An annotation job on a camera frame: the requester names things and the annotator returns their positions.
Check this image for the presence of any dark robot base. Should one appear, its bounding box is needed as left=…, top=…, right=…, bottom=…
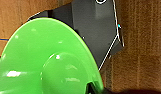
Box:
left=27, top=0, right=125, bottom=72

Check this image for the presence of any blue cable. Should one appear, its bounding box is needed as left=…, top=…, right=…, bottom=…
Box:
left=0, top=38, right=8, bottom=43

